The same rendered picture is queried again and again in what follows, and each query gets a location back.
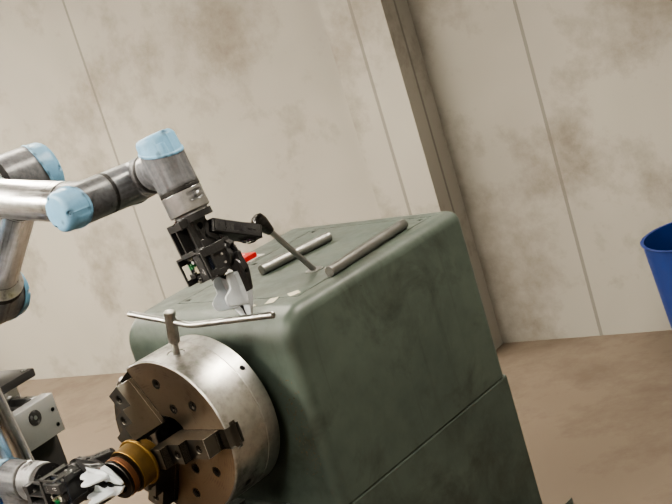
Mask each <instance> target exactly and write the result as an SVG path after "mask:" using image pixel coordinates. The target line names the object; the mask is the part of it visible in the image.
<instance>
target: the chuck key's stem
mask: <svg viewBox="0 0 672 504"><path fill-rule="evenodd" d="M163 314H164V320H165V326H166V332H167V338H168V343H169V344H171V349H172V355H173V356H178V355H179V354H181V353H180V350H179V344H178V343H179V342H180V336H179V330H178V326H174V325H173V321H174V320H175V319H177V317H176V311H175V310H174V309H168V310H165V311H164V312H163Z"/></svg>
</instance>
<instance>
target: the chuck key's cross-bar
mask: <svg viewBox="0 0 672 504"><path fill-rule="evenodd" d="M127 316H128V317H131V318H136V319H141V320H147V321H152V322H157V323H163V324H165V320H164V317H161V316H156V315H150V314H145V313H139V312H134V311H128V313H127ZM275 316H276V314H275V312H265V313H257V314H249V315H241V316H233V317H226V318H218V319H210V320H202V321H194V322H188V321H183V320H177V319H175V320H174V321H173V325H174V326H179V327H184V328H200V327H208V326H216V325H224V324H233V323H241V322H249V321H257V320H265V319H273V318H275Z"/></svg>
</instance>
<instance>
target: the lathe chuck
mask: <svg viewBox="0 0 672 504"><path fill-rule="evenodd" d="M178 344H179V350H183V351H185V354H184V355H183V356H181V357H175V358H172V357H168V356H167V355H168V354H169V353H170V352H172V349H171V344H167V345H165V346H163V347H161V348H160V349H158V350H156V351H154V352H153V353H151V354H149V355H147V356H146V357H144V358H142V359H140V360H139V361H137V362H135V363H134V364H132V365H130V366H129V367H127V368H126V370H127V372H128V373H129V374H130V375H131V377H132V378H133V379H134V381H135V382H136V383H137V384H138V386H139V387H140V388H141V390H142V391H143V392H144V393H145V395H146V396H147V397H148V398H149V400H150V401H151V402H152V404H153V405H154V406H155V407H156V409H157V410H158V411H159V413H160V414H161V415H162V416H168V417H171V419H170V420H169V421H168V422H167V423H166V424H164V425H163V426H161V427H160V429H159V430H158V431H156V432H155V433H153V434H152V435H150V436H148V437H147V438H145V439H147V440H150V441H151V442H153V443H154V444H155V445H157V444H159V443H161V442H162V441H164V440H165V439H167V438H168V437H170V436H171V435H173V434H175V433H176V432H177V431H179V430H182V429H184V430H197V429H227V428H228V427H230V425H229V422H231V421H232V423H235V424H236V427H237V430H238V433H239V435H240V438H241V442H240V445H241V446H239V447H238V448H237V446H234V447H232V448H231V449H230V448H227V449H224V450H222V451H221V452H219V453H218V454H217V455H215V456H214V457H212V458H211V459H209V460H207V459H193V460H191V461H190V462H188V463H187V464H179V482H178V504H229V503H230V502H232V501H233V500H234V499H236V498H237V497H238V496H240V495H241V494H242V493H244V492H245V491H246V490H248V489H249V488H250V487H252V486H253V485H254V484H256V483H257V482H258V481H259V479H260V478H261V477H262V475H263V473H264V471H265V468H266V465H267V460H268V438H267V432H266V428H265V424H264V421H263V418H262V415H261V412H260V410H259V407H258V405H257V403H256V401H255V399H254V397H253V396H252V394H251V392H250V391H249V389H248V388H247V386H246V385H245V383H244V382H243V380H242V379H241V378H240V377H239V375H238V374H237V373H236V372H235V371H234V370H233V369H232V368H231V367H230V366H229V365H228V364H227V363H226V362H225V361H224V360H222V359H221V358H220V357H218V356H217V355H216V354H214V353H213V352H211V351H209V350H208V349H206V348H204V347H201V346H199V345H196V344H193V343H188V342H179V343H178ZM252 475H254V479H253V480H252V482H251V483H250V484H249V485H248V486H247V487H246V488H244V489H242V487H243V485H244V484H245V482H246V481H247V480H248V478H250V477H251V476H252Z"/></svg>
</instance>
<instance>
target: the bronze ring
mask: <svg viewBox="0 0 672 504"><path fill-rule="evenodd" d="M154 446H156V445H155V444H154V443H153V442H151V441H150V440H147V439H140V440H139V441H136V440H132V439H128V440H125V441H124V442H122V443H121V445H120V447H119V449H118V450H116V451H115V452H114V453H113V454H112V455H111V456H110V459H109V460H108V461H106V462H105V466H107V467H109V468H110V469H112V470H113V471H114V472H115V473H116V474H117V475H118V476H120V477H121V478H122V480H123V482H124V485H125V488H124V490H123V492H122V493H120V494H119V495H117V496H118V497H121V498H129V497H130V496H132V495H134V494H135V493H136V492H140V491H142V490H143V489H144V488H145V487H147V486H148V485H150V484H154V483H155V482H156V481H157V480H158V479H159V476H160V469H159V465H158V462H157V460H156V458H155V457H154V455H153V454H152V452H151V451H150V449H151V448H153V447H154Z"/></svg>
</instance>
